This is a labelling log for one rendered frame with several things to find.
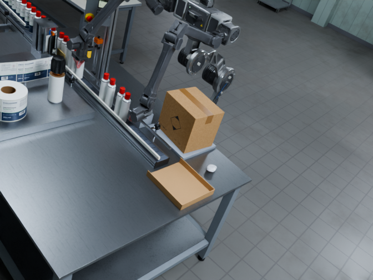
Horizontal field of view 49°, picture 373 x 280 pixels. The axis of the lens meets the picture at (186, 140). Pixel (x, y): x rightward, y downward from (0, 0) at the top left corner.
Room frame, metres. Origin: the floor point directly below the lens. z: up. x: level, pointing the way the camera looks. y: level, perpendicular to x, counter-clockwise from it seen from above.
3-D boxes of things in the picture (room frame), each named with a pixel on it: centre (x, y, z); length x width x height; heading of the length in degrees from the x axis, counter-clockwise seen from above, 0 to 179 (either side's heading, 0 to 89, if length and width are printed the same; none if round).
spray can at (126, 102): (2.12, 0.42, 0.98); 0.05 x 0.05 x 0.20
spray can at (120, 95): (2.16, 0.47, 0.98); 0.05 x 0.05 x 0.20
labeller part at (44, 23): (2.54, 1.16, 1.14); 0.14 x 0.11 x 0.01; 54
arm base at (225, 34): (2.56, 0.01, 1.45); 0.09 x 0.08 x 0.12; 60
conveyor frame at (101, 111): (2.37, 0.76, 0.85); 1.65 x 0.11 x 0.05; 54
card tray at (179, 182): (1.78, -0.05, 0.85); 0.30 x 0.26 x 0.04; 54
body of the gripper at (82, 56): (2.34, 0.82, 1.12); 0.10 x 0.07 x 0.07; 55
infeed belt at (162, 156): (2.37, 0.76, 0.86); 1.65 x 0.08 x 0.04; 54
